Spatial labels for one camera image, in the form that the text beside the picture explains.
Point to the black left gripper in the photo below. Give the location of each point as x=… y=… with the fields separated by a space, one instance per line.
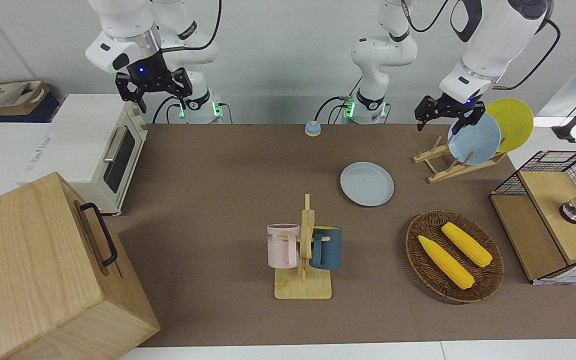
x=450 y=107

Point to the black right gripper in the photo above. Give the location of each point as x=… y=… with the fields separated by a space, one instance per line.
x=150 y=70

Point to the gray round plate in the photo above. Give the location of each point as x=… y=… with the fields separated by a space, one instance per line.
x=367 y=184

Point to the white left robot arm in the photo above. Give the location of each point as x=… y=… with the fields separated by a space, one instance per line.
x=493 y=35

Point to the light blue plate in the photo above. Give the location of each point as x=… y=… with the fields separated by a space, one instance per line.
x=478 y=142

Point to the wooden plate rack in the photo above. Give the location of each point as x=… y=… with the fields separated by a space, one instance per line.
x=450 y=170

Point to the yellow plate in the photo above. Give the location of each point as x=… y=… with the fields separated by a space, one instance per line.
x=515 y=122

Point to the white toaster oven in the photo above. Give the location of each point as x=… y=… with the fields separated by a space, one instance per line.
x=88 y=145

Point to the short yellow corn cob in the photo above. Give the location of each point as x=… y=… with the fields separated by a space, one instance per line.
x=467 y=244

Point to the long yellow corn cob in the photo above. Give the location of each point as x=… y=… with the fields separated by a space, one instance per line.
x=445 y=262

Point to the cardboard box with bag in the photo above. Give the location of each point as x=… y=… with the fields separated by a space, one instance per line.
x=3 y=97

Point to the brown wicker basket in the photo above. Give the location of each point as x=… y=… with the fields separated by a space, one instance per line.
x=488 y=280

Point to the white printed box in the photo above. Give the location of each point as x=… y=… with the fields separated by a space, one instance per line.
x=3 y=155

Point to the dark teal mug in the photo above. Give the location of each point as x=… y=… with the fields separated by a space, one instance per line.
x=329 y=250

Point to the pink mug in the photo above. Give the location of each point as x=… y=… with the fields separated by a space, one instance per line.
x=282 y=247

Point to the wooden cabinet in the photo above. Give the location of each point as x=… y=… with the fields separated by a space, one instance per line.
x=33 y=270

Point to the wooden mug rack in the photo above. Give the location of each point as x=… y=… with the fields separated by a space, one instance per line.
x=304 y=287

